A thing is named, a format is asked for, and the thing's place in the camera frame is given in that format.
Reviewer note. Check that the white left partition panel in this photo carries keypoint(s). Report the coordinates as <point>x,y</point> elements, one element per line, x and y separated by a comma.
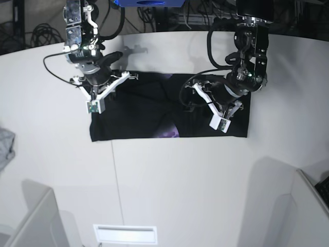
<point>42,225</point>

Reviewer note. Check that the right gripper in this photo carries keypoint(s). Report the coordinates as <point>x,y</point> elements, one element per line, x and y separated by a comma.
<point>95,67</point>

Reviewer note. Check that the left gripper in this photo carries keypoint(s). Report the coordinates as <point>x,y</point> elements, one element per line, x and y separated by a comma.
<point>220,93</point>

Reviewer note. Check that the white right partition panel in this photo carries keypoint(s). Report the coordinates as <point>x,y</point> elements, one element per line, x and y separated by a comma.
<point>299,218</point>

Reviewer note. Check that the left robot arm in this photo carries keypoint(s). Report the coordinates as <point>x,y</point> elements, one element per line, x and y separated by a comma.
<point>247,66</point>

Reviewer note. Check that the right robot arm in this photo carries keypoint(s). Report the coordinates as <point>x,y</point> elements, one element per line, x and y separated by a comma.
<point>84,44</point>

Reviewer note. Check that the black keyboard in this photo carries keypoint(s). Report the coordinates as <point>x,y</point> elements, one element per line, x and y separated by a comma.
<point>323,190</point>

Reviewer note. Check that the white partition panel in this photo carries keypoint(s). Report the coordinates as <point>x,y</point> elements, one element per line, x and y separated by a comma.
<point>42,225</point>
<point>299,218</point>

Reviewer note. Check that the black T-shirt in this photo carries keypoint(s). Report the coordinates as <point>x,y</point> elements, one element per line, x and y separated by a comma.
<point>149,107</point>

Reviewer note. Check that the blue box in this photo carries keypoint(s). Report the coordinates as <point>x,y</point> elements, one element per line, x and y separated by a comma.
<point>150,3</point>

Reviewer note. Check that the grey cloth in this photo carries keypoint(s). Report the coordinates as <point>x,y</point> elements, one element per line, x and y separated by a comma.
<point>7,150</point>

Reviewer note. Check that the white cable slot plate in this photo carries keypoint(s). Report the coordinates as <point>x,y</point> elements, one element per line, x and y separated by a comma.
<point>122,234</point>

